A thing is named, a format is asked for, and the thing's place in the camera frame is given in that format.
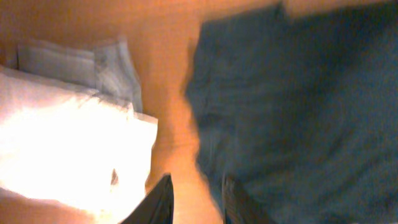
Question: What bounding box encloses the black t-shirt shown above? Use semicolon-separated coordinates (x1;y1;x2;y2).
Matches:
186;1;397;223

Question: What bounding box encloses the grey folded garment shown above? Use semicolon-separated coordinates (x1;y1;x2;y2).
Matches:
17;39;143;113

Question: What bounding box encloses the beige folded garment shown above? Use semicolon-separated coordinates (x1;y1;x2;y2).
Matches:
1;67;158;223

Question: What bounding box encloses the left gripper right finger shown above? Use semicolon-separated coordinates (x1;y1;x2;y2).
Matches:
221;175;276;224

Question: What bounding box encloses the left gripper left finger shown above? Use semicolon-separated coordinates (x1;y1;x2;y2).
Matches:
121;174;174;224

